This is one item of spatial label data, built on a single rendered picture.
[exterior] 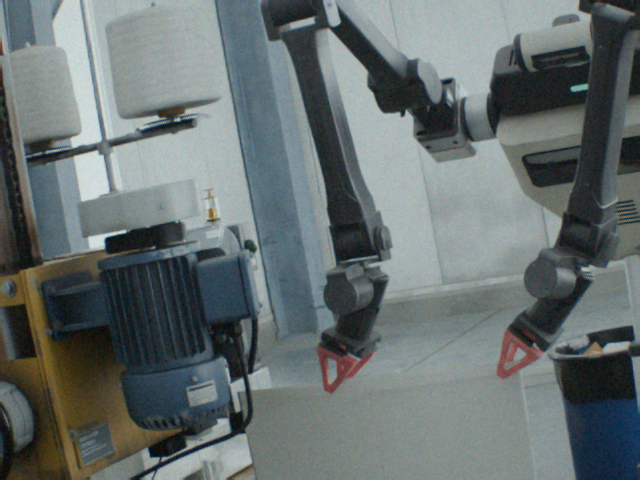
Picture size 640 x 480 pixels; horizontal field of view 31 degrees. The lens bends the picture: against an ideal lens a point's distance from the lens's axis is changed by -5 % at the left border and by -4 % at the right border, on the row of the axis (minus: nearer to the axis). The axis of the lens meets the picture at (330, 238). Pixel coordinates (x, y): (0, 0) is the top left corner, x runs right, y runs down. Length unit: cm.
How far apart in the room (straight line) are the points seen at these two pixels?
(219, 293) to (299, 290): 906
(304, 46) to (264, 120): 887
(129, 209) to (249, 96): 916
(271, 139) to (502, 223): 217
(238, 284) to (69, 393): 30
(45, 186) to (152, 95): 623
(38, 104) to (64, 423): 53
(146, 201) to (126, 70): 25
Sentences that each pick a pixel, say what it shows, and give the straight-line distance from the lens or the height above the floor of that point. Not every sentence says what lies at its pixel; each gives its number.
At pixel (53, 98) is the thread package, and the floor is 159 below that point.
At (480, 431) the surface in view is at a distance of 186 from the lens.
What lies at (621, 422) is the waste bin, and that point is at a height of 40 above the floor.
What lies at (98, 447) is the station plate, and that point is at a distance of 175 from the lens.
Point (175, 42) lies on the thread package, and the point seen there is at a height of 162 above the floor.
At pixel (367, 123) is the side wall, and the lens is 1053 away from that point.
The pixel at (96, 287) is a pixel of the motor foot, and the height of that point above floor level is 129.
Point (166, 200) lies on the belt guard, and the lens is 161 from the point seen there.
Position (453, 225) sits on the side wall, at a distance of 1032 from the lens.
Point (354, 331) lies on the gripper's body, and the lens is 187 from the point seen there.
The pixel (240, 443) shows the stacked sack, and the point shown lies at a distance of 549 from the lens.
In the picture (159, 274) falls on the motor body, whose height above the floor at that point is 130.
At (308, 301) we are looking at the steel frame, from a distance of 1067.
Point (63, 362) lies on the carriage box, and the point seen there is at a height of 120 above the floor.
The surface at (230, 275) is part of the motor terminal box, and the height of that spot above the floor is 128.
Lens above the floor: 139
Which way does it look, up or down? 3 degrees down
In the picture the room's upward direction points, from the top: 11 degrees counter-clockwise
